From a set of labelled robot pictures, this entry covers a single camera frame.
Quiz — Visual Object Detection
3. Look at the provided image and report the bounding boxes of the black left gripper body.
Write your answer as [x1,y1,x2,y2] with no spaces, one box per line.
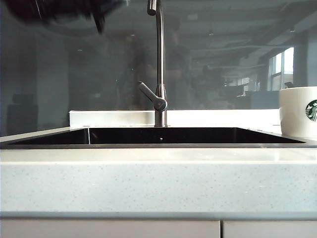
[81,0,125,16]

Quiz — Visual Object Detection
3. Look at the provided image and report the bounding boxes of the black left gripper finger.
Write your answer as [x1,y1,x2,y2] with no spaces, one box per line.
[91,11,106,35]

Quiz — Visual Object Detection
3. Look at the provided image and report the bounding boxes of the steel faucet lever handle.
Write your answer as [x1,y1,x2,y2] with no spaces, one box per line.
[137,81,168,112]

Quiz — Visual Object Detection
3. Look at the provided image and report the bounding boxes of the white Starbucks logo mug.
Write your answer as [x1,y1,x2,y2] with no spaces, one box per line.
[279,86,317,139]

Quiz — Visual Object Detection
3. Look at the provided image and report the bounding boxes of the stainless steel gooseneck faucet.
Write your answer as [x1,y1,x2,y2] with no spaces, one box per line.
[146,0,168,127]

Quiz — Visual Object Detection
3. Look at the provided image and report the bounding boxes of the black undermount sink basin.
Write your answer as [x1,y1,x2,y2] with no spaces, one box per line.
[0,126,317,150]

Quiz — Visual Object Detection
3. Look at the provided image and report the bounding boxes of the white backsplash ledge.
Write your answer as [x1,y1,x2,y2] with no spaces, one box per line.
[68,109,283,128]

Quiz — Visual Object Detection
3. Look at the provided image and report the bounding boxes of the wide grey cabinet door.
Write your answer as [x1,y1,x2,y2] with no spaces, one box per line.
[0,219,221,238]

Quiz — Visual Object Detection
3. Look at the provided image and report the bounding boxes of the narrow grey cabinet door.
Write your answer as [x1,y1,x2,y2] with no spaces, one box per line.
[222,219,317,238]

